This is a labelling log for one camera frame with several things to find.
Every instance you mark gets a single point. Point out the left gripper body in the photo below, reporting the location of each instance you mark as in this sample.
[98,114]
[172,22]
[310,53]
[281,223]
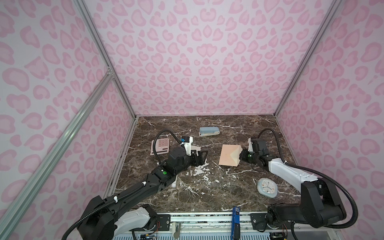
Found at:
[191,160]

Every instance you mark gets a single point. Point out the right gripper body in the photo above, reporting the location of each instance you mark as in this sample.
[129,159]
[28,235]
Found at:
[249,156]

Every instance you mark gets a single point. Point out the beige lined letter paper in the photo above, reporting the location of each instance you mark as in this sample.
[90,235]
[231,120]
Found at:
[195,148]

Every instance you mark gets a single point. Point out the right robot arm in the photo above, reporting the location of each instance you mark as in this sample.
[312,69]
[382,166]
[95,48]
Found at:
[320,203]

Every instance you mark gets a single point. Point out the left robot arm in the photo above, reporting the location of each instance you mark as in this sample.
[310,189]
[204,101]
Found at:
[99,219]

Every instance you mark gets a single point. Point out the white glue stick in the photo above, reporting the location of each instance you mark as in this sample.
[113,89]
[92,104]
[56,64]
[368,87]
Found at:
[174,184]

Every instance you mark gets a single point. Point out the white alarm clock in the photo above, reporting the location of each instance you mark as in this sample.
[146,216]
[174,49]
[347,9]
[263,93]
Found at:
[267,188]

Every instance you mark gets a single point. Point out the pink calculator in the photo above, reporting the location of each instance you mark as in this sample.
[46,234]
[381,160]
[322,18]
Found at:
[162,146]

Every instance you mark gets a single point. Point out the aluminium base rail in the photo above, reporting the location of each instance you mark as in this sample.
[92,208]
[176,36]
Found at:
[144,223]

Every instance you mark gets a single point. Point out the beige tape piece on rail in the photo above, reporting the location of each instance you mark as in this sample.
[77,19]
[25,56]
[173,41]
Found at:
[176,230]

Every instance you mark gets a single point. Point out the blue tool on rail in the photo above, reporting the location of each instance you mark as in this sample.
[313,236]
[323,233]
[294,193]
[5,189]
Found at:
[235,226]

